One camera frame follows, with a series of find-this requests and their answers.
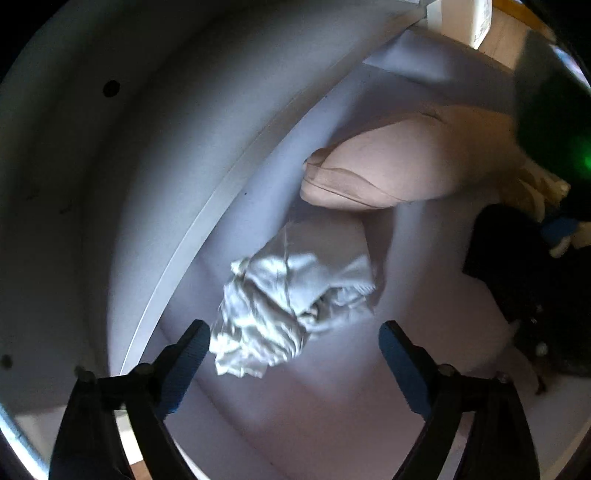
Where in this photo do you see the cream cloth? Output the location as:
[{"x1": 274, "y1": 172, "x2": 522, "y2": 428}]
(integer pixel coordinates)
[{"x1": 503, "y1": 157, "x2": 573, "y2": 259}]

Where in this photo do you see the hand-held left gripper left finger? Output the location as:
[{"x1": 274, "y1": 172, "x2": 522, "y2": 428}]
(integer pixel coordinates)
[{"x1": 51, "y1": 319, "x2": 211, "y2": 480}]

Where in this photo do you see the white cloth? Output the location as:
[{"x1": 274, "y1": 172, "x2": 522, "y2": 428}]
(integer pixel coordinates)
[{"x1": 210, "y1": 219, "x2": 386, "y2": 379}]

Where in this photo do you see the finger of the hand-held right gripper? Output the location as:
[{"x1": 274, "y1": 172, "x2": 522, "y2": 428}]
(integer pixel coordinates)
[{"x1": 541, "y1": 185, "x2": 591, "y2": 244}]

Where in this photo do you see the black cloth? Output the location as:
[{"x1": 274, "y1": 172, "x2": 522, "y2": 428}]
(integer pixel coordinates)
[{"x1": 462, "y1": 203, "x2": 573, "y2": 324}]

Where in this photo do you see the white shelf unit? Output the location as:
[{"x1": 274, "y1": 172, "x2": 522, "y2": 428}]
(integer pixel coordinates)
[{"x1": 0, "y1": 0, "x2": 591, "y2": 480}]

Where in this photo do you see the dark patterned cloth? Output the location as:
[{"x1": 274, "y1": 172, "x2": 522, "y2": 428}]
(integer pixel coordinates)
[{"x1": 508, "y1": 300, "x2": 591, "y2": 395}]

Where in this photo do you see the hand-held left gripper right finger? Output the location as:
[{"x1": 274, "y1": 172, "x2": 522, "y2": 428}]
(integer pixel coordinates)
[{"x1": 379, "y1": 320, "x2": 541, "y2": 480}]

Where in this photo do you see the white box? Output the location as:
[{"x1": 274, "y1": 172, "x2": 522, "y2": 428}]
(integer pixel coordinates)
[{"x1": 443, "y1": 0, "x2": 497, "y2": 49}]

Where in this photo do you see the beige pink garment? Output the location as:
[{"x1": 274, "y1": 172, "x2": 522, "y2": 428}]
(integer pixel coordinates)
[{"x1": 300, "y1": 104, "x2": 527, "y2": 212}]

